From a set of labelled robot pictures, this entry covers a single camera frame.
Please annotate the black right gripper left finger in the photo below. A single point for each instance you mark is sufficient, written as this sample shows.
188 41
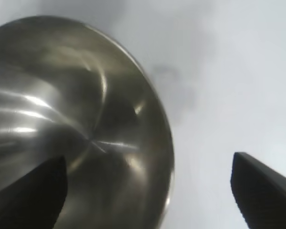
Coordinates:
31 202

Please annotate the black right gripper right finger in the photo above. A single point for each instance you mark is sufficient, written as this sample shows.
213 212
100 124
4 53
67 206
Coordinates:
267 198

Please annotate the stainless steel mixing bowl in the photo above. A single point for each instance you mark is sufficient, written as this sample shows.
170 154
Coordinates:
74 95

